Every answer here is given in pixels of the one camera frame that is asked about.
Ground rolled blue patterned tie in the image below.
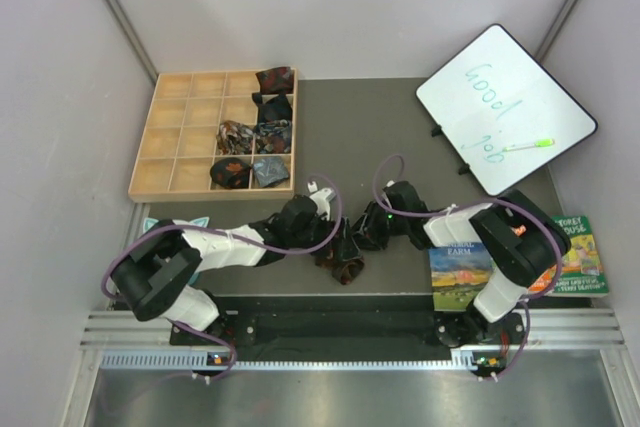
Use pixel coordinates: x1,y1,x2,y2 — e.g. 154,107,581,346
254,120,293,154

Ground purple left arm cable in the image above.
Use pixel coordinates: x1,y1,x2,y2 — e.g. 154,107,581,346
101,174,344,383

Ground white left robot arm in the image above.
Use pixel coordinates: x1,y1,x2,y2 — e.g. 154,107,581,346
102,184,342,344

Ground orange 78-storey treehouse book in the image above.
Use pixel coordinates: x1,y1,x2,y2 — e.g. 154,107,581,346
528,267,556,295

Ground wooden compartment tray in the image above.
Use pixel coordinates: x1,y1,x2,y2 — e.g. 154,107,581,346
128,70,296,203

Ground rolled multicolour floral tie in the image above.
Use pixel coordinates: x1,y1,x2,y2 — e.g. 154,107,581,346
216,120,254,156

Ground white slotted cable duct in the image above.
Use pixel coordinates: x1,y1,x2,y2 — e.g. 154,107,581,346
99,345,506,372

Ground rolled black navy tie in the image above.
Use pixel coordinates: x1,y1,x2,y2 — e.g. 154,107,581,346
251,92,293,124

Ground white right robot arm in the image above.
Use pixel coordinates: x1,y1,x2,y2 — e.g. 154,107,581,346
353,181,571,347

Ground brown red patterned tie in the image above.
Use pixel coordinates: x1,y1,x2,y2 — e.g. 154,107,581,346
312,217,364,285

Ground rolled grey blue tie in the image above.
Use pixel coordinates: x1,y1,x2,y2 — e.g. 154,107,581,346
252,156,291,189

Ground teal cat-ear headphones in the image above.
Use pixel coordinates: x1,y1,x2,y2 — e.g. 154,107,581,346
141,216,212,288

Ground green 104-storey treehouse book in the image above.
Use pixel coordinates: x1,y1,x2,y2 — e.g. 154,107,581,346
549,215,609,298

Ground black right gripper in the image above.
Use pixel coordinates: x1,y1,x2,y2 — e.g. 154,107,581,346
350,200,409,251

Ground landscape cover book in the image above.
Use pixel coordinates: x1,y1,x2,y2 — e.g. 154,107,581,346
428,242,494,312

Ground rolled dark red tie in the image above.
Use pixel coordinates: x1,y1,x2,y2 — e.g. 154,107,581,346
255,66,295,95

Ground dark grey table mat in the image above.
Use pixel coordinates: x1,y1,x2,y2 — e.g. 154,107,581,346
144,77,566,298

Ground white dry-erase board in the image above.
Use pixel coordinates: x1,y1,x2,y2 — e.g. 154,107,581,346
416,24,598,196

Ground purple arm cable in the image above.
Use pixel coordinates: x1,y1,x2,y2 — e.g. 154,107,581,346
101,174,344,383
373,154,564,383

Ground green marker pen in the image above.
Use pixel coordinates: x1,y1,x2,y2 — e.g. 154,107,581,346
502,139,555,152

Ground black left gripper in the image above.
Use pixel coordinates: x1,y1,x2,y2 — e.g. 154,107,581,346
288,213,360,262

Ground rolled black orange-leaf tie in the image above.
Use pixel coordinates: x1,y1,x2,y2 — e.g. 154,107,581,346
209,157,251,190

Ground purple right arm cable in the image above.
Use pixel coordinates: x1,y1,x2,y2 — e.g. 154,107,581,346
373,154,564,383

